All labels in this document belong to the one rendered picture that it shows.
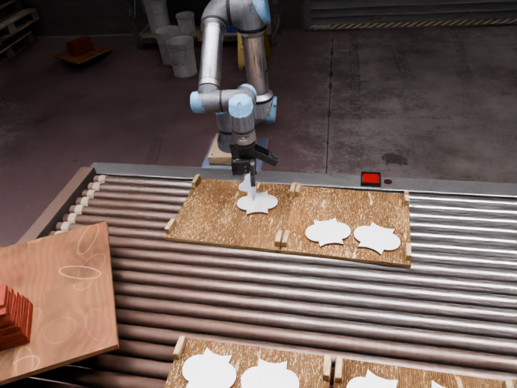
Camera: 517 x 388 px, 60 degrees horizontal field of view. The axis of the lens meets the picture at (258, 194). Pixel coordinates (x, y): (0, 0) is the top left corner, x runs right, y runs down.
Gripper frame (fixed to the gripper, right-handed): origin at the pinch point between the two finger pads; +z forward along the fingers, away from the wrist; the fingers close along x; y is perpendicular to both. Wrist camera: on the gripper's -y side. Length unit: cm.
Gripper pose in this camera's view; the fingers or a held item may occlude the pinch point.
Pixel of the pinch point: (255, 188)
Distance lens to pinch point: 162.6
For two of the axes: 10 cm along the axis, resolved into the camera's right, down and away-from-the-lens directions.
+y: -10.0, 0.5, 0.6
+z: 0.8, 7.8, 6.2
